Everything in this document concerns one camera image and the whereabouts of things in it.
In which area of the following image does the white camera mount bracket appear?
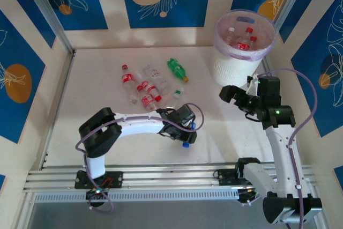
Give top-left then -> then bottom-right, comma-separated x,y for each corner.
245,75 -> 260,95

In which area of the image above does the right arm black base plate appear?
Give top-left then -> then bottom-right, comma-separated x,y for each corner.
216,168 -> 242,187

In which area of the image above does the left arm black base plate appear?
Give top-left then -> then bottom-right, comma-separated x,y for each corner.
74,171 -> 124,189

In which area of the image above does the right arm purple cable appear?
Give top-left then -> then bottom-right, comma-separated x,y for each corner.
257,68 -> 319,229

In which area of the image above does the slotted grey cable duct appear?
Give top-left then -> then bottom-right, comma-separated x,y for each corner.
33,188 -> 241,203

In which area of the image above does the green bottle with yellow cap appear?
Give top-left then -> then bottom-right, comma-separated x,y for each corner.
167,57 -> 190,83

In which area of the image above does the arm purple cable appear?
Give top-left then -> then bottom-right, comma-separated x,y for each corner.
76,102 -> 204,213
257,68 -> 319,229

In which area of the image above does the white bin with purple liner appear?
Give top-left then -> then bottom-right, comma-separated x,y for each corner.
213,9 -> 278,86

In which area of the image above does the clear bottle with white cap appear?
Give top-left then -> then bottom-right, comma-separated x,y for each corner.
226,26 -> 238,46

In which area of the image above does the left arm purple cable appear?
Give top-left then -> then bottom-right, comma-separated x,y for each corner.
76,102 -> 204,213

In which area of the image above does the aluminium base rail beam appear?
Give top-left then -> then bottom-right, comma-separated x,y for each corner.
24,162 -> 316,195

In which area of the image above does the blue-label bottle with blue cap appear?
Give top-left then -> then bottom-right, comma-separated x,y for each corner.
181,123 -> 196,150

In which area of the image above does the clear bottle with white label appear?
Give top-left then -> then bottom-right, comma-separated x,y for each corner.
144,65 -> 173,95

